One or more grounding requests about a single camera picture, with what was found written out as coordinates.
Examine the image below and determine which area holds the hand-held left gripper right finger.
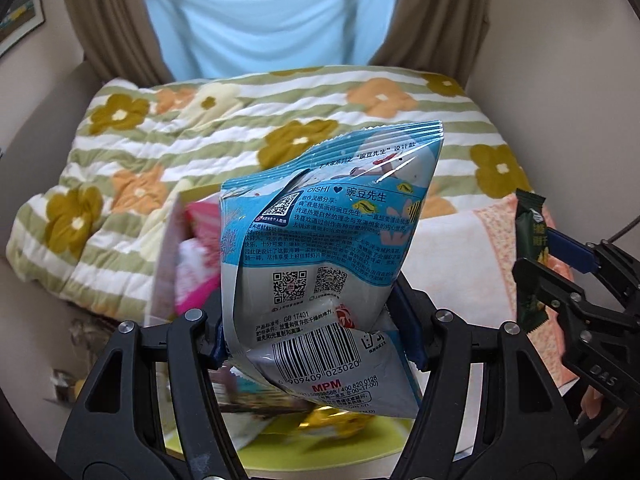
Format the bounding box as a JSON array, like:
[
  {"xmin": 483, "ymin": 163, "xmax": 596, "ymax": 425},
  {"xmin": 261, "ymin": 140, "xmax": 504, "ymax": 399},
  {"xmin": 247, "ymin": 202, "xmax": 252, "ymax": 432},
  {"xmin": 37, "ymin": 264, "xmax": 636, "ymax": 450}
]
[{"xmin": 387, "ymin": 280, "xmax": 586, "ymax": 480}]

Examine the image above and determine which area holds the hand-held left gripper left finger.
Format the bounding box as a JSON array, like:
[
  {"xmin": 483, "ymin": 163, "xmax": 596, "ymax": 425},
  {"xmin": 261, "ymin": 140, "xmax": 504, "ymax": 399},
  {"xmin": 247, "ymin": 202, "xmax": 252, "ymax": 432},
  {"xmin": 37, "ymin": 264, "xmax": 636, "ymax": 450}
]
[{"xmin": 57, "ymin": 287, "xmax": 248, "ymax": 480}]

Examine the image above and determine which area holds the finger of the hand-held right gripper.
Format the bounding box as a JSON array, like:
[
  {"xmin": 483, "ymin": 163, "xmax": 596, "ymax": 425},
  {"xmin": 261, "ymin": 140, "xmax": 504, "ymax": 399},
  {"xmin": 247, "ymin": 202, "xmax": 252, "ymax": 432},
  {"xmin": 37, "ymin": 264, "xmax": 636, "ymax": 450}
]
[
  {"xmin": 546, "ymin": 229, "xmax": 640, "ymax": 311},
  {"xmin": 512, "ymin": 257, "xmax": 601, "ymax": 356}
]

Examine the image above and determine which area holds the dark green snack packet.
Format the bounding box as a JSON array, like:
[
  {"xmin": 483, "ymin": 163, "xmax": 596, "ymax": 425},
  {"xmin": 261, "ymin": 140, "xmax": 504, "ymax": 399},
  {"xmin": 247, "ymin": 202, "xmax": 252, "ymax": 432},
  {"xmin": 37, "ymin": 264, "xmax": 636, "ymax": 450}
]
[{"xmin": 515, "ymin": 188, "xmax": 549, "ymax": 333}]

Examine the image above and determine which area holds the pink snack packet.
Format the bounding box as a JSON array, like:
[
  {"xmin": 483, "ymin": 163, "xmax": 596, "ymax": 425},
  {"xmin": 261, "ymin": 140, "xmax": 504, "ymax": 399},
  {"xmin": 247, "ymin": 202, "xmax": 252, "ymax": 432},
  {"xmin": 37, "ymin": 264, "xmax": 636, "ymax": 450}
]
[{"xmin": 174, "ymin": 199, "xmax": 224, "ymax": 313}]

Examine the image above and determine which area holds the blue snack packet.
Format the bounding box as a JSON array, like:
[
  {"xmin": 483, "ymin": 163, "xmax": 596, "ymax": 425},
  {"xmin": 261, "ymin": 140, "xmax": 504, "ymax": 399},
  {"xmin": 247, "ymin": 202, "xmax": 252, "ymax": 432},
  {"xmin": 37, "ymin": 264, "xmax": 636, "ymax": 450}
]
[{"xmin": 220, "ymin": 121, "xmax": 445, "ymax": 418}]

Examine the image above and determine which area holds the white brown snack packet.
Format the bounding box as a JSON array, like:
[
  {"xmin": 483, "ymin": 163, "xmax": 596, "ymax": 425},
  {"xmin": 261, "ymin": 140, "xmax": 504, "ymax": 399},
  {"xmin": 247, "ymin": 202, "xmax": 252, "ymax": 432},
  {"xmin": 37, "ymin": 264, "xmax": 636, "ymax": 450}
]
[{"xmin": 215, "ymin": 375, "xmax": 311, "ymax": 416}]

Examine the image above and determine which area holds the orange patterned cloth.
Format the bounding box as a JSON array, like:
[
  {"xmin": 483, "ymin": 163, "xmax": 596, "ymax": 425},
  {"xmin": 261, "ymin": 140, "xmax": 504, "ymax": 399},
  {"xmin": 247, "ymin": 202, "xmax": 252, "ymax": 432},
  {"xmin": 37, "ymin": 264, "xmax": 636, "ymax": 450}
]
[{"xmin": 472, "ymin": 194, "xmax": 583, "ymax": 401}]

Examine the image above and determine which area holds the white towel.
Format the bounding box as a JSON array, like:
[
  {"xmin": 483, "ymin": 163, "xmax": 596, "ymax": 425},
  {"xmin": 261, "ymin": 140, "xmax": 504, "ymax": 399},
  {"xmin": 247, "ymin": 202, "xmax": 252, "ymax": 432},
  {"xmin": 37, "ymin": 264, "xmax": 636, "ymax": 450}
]
[{"xmin": 415, "ymin": 207, "xmax": 518, "ymax": 326}]

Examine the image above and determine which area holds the yellow snack packet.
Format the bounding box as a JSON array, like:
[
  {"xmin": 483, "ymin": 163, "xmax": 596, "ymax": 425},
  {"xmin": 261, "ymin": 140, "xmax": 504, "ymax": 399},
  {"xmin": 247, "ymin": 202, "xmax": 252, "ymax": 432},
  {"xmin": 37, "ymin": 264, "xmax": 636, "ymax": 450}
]
[{"xmin": 297, "ymin": 406, "xmax": 378, "ymax": 436}]

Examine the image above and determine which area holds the striped floral quilt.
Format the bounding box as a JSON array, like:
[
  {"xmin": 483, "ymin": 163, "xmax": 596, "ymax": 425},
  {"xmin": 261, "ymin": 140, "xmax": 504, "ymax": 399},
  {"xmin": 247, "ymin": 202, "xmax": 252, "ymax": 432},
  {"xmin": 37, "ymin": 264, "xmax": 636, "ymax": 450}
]
[{"xmin": 6, "ymin": 72, "xmax": 536, "ymax": 318}]

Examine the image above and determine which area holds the brown curtain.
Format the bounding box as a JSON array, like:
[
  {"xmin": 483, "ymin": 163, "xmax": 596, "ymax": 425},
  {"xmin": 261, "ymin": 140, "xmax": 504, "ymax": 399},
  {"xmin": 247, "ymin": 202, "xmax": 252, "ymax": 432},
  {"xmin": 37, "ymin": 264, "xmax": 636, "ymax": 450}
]
[
  {"xmin": 372, "ymin": 0, "xmax": 493, "ymax": 93},
  {"xmin": 57, "ymin": 0, "xmax": 173, "ymax": 86}
]

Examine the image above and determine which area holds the light blue hanging sheet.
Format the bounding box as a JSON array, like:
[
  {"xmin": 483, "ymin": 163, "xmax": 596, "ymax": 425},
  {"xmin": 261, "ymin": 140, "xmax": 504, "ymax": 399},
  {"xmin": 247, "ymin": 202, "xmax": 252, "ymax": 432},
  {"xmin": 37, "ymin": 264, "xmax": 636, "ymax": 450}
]
[{"xmin": 142, "ymin": 0, "xmax": 403, "ymax": 86}]

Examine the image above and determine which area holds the dark cable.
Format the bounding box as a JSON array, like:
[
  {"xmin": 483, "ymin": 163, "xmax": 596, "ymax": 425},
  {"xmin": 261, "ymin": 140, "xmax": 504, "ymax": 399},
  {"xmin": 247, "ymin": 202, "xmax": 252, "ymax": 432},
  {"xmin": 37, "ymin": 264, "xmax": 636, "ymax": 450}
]
[{"xmin": 610, "ymin": 212, "xmax": 640, "ymax": 241}]

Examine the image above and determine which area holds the wall poster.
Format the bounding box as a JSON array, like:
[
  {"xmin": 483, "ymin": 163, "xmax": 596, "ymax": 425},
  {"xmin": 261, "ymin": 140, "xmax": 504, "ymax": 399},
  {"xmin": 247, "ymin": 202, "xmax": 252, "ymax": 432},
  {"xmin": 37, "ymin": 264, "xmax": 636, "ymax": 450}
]
[{"xmin": 0, "ymin": 0, "xmax": 47, "ymax": 58}]

